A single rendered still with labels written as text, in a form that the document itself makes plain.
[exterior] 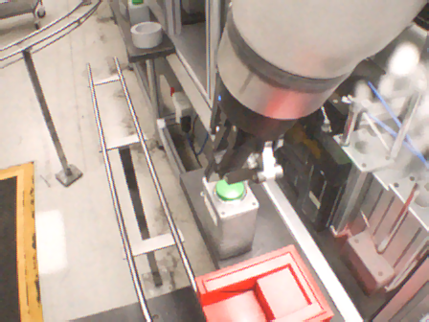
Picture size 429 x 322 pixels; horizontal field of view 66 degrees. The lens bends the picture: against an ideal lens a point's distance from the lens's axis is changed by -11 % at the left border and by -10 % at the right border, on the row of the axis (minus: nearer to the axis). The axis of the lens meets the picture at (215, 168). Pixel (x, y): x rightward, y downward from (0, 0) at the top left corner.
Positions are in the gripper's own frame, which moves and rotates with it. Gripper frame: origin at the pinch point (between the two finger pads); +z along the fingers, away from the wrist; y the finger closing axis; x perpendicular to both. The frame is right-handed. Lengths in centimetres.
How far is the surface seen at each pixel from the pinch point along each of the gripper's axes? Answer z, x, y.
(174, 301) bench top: 40.0, 7.1, -15.0
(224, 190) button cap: 6.4, -1.4, -1.5
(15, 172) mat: 160, 71, 74
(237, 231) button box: 10.0, -2.4, -7.1
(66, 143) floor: 167, 39, 89
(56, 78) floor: 204, 45, 166
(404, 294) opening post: -8.2, -13.1, -21.5
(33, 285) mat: 127, 61, 5
